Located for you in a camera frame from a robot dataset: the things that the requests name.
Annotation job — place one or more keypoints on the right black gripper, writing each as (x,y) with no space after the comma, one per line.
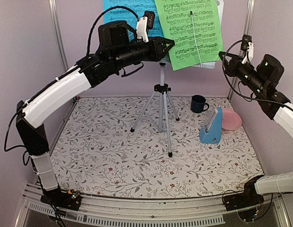
(231,67)

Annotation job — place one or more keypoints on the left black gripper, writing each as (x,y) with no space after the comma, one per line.
(158,52)

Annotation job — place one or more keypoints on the green sheet music page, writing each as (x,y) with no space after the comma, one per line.
(195,27)

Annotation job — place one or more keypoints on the light blue music stand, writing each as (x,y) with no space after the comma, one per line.
(163,90)

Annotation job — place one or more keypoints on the blue sheet music page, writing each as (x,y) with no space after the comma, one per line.
(139,7)

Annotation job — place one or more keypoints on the blue metronome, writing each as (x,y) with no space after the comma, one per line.
(211,130)

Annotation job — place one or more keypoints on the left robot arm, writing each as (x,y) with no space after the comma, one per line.
(120,45)

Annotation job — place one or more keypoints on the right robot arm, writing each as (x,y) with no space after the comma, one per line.
(262,81)

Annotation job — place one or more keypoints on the dark blue mug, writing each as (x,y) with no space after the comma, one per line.
(198,104)

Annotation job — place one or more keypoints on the pink plate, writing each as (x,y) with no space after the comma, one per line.
(230,120)

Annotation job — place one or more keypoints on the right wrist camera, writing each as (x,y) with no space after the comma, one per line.
(248,49)

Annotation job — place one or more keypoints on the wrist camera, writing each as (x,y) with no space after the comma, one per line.
(248,49)
(144,25)

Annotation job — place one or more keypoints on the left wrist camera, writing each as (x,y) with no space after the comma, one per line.
(144,25)

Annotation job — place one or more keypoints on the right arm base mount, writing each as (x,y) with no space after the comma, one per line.
(239,201)

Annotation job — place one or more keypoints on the front aluminium rail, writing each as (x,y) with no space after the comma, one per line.
(104,211)

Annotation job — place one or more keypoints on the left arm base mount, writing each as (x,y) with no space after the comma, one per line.
(61,199)

